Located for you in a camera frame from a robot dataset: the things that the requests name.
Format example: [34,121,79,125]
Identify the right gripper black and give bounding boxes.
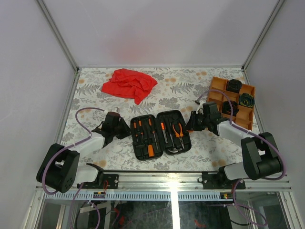
[184,111,209,132]

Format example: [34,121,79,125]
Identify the small orange black screwdriver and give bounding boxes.
[139,120,144,142]

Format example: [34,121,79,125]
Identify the orange handled needle-nose pliers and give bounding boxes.
[172,123,184,150]

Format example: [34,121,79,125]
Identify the orange handled tool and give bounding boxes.
[148,145,154,157]

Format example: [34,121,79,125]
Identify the black plastic tool case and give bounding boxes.
[131,110,192,161]

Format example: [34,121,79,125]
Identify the steel claw hammer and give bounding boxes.
[166,120,181,153]

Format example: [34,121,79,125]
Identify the metal file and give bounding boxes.
[161,122,168,144]

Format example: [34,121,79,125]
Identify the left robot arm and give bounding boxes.
[36,112,131,195]

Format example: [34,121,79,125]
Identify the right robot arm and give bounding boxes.
[186,102,286,188]

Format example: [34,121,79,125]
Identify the black orange rolled cloth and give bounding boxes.
[222,101,239,116]

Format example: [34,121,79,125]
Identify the wooden compartment tray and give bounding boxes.
[207,77,255,130]

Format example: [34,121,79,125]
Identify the dark rolled cloth top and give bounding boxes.
[226,79,243,94]

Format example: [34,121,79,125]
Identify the blue green rolled cloth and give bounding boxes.
[239,93,255,108]

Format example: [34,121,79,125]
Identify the red crumpled cloth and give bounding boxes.
[101,68,158,105]

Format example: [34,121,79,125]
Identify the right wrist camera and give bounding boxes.
[195,100,205,114]

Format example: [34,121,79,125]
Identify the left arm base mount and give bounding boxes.
[82,174,119,190]

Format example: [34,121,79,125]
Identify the aluminium front rail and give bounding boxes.
[35,171,293,191]

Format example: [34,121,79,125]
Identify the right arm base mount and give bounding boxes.
[202,172,239,190]

